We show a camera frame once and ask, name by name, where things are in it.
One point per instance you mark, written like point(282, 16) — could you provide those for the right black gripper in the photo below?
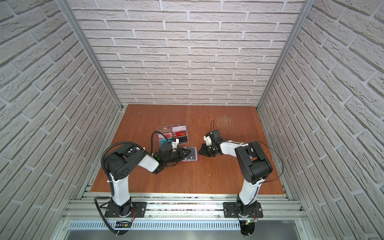
point(204, 152)

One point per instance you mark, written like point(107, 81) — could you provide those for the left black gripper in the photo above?
point(182, 152)

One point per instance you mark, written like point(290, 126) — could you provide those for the red leather card holder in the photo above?
point(190, 154)

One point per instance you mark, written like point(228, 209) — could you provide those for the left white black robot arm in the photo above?
point(120, 159)

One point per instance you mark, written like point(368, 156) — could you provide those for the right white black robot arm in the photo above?
point(253, 162)

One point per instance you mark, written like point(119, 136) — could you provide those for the black cards in organizer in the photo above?
point(183, 139)

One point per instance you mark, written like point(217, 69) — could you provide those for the red card in organizer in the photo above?
point(179, 134)

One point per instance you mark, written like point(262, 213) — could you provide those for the clear acrylic card organizer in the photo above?
point(168, 131)

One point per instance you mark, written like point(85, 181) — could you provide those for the white VIP card in organizer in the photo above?
point(179, 129)

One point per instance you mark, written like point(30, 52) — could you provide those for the teal card in organizer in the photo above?
point(162, 140)

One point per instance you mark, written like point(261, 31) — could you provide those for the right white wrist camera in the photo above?
point(208, 140)

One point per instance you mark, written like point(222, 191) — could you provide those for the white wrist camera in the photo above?
point(175, 143)
point(208, 140)

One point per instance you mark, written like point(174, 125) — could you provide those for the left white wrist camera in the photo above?
point(175, 143)

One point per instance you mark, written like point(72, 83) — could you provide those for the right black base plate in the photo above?
point(238, 210)

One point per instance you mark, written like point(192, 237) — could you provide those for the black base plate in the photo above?
point(126, 210)
point(238, 210)

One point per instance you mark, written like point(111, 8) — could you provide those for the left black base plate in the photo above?
point(126, 210)

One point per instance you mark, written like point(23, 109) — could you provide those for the aluminium mounting rail frame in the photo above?
point(182, 212)

